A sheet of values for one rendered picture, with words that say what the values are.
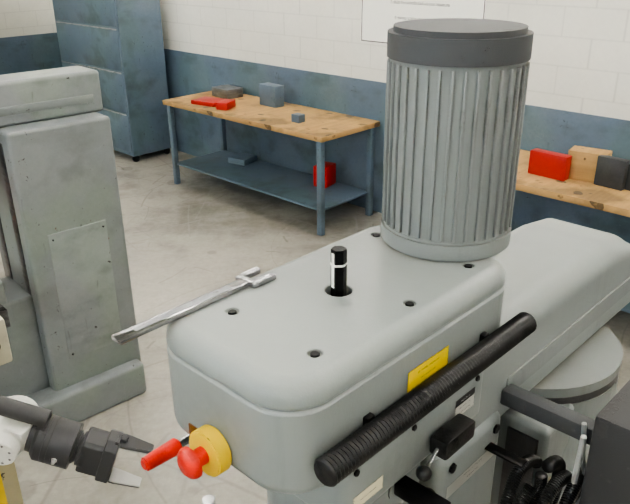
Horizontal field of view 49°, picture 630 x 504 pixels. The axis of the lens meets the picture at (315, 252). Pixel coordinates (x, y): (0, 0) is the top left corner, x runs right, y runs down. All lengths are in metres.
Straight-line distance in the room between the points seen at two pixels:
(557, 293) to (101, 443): 0.88
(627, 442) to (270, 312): 0.51
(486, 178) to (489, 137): 0.06
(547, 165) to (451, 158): 3.89
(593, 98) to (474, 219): 4.31
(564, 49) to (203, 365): 4.72
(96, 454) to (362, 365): 0.72
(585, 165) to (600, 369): 3.45
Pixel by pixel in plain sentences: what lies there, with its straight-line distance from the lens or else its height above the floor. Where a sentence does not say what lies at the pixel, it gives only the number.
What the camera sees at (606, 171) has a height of 0.98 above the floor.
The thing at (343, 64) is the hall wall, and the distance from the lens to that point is 6.51.
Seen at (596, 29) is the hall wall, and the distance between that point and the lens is 5.25.
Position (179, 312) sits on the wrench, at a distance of 0.88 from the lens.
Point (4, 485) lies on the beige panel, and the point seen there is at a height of 0.45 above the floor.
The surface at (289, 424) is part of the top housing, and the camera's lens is 0.77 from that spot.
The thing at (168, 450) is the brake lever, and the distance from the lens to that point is 0.97.
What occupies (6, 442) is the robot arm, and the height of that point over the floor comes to 1.51.
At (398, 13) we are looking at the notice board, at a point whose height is 1.78.
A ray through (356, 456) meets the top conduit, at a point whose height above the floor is 1.80.
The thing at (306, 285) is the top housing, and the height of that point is 1.89.
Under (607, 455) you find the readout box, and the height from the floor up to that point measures 1.67.
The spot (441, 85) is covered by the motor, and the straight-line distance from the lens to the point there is 0.95.
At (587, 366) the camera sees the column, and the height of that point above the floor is 1.56.
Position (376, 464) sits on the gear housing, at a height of 1.70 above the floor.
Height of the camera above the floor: 2.32
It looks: 24 degrees down
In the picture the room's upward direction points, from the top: straight up
